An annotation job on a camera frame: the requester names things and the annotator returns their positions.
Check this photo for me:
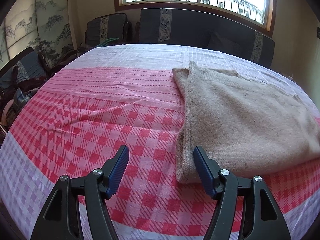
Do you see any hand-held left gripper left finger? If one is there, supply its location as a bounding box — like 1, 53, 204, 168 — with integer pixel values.
30, 145, 130, 240

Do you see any teal plastic item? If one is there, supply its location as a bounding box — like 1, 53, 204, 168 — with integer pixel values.
101, 37, 120, 46

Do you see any dark cushioned armchair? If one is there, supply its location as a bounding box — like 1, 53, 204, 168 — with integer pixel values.
85, 12, 133, 48

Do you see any dark cushioned sofa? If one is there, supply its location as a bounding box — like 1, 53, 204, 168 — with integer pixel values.
139, 8, 275, 69

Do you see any beige knitted sweater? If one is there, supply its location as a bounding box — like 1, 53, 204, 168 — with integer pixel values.
172, 61, 320, 184

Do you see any pink checkered bedsheet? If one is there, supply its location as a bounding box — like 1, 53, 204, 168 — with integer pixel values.
0, 44, 320, 240

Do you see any painted folding screen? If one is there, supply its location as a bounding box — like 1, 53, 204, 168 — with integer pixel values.
0, 0, 78, 65

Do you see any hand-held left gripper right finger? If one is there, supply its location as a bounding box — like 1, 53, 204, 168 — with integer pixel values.
193, 146, 292, 240

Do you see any pile of clothes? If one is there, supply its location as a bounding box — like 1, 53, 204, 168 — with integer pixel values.
0, 79, 44, 129

